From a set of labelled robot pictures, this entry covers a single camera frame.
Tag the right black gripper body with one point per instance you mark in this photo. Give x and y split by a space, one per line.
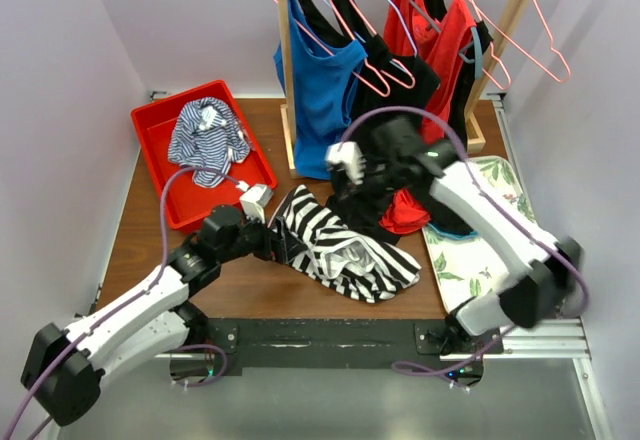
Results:
384 180

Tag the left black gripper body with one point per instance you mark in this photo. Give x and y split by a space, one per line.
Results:
253 238

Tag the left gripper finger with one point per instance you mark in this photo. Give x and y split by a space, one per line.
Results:
285 252
278 230

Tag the black white striped tank top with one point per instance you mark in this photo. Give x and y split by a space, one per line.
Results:
349 263

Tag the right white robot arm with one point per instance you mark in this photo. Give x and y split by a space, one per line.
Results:
543 273

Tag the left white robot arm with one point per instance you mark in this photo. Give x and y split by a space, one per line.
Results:
67 368

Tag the blue tank top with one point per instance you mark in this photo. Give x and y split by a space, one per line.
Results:
325 89

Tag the black red tank top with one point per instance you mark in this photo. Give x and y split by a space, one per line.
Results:
441 51

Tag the red plastic bin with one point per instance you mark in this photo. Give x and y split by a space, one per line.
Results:
186 205

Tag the wooden clothes rack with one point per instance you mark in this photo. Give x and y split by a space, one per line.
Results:
475 145

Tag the blue white striped shirt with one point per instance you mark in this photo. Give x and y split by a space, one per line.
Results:
208 135

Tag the floral pattern tray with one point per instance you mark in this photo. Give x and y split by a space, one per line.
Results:
466 267

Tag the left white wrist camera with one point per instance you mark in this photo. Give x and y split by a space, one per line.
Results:
254 200

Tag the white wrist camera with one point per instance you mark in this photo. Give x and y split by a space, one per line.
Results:
346 157
254 200

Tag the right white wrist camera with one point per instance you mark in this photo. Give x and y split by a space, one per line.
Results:
346 157

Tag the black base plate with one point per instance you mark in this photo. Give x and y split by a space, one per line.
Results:
335 343

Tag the pink wire hanger left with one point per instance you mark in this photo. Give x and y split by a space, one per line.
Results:
383 93

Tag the pink wire hanger far right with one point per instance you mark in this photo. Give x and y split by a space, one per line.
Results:
494 69

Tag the aluminium frame rail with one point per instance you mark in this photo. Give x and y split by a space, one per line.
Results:
536 384

